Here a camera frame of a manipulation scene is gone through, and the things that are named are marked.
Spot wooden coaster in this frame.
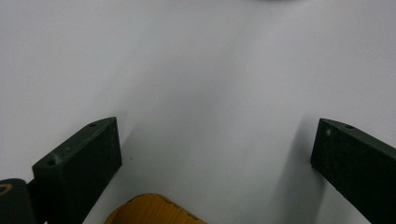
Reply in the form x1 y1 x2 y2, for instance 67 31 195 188
104 193 208 224

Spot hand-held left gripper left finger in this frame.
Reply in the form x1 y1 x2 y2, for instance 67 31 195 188
31 117 122 224

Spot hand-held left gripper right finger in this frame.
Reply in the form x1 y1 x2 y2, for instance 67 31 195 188
310 118 396 224

